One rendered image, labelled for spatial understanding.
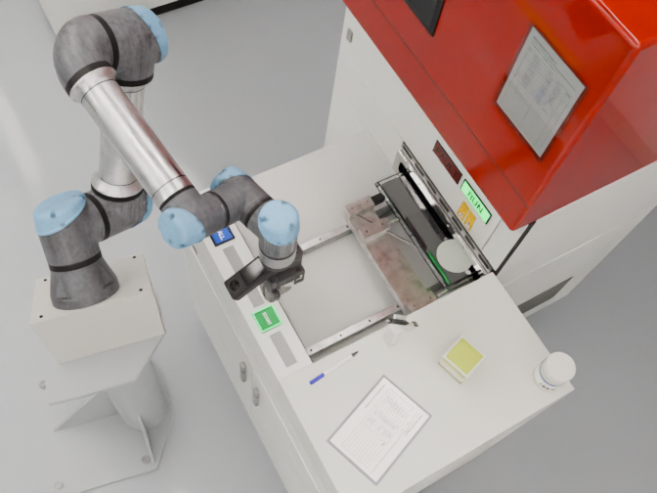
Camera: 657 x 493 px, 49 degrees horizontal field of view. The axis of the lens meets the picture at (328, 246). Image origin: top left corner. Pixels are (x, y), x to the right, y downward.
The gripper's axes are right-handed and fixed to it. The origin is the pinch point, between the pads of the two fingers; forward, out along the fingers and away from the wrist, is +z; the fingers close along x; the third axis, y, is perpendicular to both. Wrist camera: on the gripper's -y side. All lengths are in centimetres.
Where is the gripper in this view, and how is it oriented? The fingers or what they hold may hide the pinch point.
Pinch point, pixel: (265, 296)
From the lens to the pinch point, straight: 161.8
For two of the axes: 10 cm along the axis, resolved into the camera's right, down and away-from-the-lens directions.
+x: -4.9, -8.0, 3.6
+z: -1.0, 4.5, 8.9
